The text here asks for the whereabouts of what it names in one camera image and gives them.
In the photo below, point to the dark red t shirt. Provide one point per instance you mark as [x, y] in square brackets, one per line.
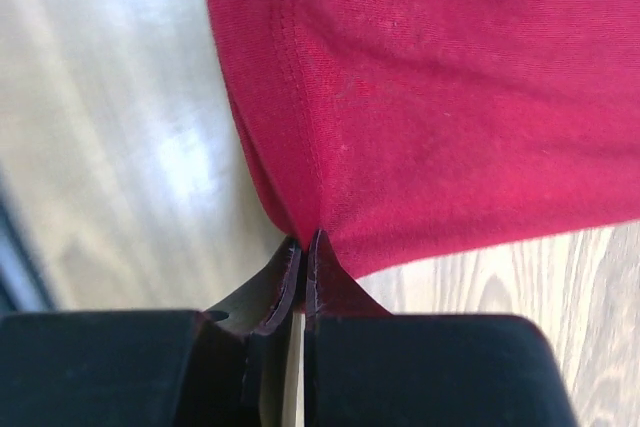
[406, 129]

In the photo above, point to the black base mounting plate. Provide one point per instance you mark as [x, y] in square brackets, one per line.
[22, 287]

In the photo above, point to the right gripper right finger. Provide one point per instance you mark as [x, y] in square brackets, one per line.
[330, 291]

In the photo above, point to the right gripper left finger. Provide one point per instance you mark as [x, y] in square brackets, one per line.
[262, 302]

